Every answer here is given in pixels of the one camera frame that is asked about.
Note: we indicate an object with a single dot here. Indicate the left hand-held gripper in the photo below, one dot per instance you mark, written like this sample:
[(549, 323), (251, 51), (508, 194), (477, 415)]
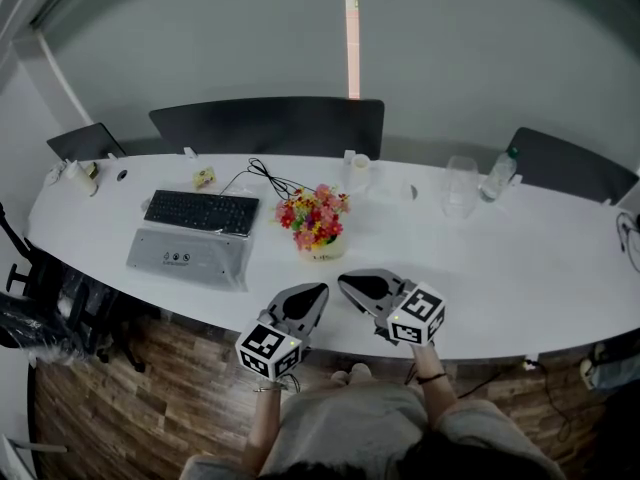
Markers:
[(270, 350)]

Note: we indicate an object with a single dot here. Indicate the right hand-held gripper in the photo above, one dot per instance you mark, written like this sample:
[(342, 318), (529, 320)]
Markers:
[(415, 315)]

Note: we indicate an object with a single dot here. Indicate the colourful flowers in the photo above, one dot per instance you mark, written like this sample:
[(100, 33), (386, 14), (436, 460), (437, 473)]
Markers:
[(312, 218)]

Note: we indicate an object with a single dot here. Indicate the person's right forearm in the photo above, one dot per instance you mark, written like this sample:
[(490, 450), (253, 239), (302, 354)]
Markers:
[(435, 393)]

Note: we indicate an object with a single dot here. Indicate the person's left forearm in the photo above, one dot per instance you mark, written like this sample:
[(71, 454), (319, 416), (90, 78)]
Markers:
[(262, 428)]

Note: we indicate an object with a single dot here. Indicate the white oval table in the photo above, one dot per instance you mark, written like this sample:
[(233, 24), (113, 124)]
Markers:
[(475, 278)]

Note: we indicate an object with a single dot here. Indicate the person's left shoe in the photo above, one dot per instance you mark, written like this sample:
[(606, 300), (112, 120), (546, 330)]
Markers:
[(341, 377)]

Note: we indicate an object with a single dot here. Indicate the person's shoe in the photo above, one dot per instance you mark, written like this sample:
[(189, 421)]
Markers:
[(341, 377), (361, 372)]

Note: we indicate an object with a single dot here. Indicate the person's right shoe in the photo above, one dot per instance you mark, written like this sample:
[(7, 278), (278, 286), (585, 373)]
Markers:
[(361, 372)]

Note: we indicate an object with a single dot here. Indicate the black wrist band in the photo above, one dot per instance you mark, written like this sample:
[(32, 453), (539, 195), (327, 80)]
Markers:
[(432, 378)]

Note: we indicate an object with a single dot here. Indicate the white cup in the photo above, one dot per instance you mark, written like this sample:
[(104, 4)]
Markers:
[(360, 167)]

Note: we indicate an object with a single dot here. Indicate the person's grey shirt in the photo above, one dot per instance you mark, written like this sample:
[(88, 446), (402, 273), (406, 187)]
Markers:
[(350, 418)]

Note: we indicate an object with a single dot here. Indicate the grey keyboard box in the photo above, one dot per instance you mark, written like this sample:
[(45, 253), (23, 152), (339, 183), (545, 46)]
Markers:
[(185, 259)]

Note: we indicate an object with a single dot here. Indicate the clear plastic container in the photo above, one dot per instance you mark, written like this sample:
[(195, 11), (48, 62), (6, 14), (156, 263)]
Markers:
[(460, 188)]

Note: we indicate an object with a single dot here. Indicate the black keyboard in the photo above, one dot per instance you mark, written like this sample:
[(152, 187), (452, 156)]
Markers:
[(200, 211)]

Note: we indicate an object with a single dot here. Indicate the yellow snack packet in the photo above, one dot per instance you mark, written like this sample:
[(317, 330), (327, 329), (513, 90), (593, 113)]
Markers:
[(204, 177)]

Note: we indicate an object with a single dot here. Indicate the clear plastic water bottle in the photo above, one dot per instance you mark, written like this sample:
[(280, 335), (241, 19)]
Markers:
[(497, 178)]

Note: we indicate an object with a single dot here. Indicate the white power strip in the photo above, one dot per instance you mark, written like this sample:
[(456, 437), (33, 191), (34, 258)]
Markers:
[(531, 364)]

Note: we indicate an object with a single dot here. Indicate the small gold tin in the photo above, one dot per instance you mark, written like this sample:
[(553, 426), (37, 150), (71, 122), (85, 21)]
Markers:
[(91, 169)]

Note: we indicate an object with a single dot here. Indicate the white cylindrical bottle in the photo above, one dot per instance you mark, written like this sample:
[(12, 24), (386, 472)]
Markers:
[(82, 180)]

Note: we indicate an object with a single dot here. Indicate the pale vertical window strip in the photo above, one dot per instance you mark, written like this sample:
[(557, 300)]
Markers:
[(352, 33)]

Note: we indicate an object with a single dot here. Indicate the black plastic-wrapped office chair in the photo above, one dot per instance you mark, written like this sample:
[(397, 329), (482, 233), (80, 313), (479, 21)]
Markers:
[(45, 298)]

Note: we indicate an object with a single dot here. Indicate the bluish plastic bag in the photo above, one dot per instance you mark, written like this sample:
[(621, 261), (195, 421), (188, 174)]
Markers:
[(617, 370)]

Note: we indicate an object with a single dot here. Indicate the crumpled white item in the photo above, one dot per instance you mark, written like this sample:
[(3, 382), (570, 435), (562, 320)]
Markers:
[(56, 175)]

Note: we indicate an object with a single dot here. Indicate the white divider bracket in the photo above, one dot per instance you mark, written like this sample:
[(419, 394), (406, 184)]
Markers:
[(190, 152), (348, 157)]

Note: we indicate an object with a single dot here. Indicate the white metal frame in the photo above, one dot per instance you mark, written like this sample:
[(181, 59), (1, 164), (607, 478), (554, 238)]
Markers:
[(25, 450)]

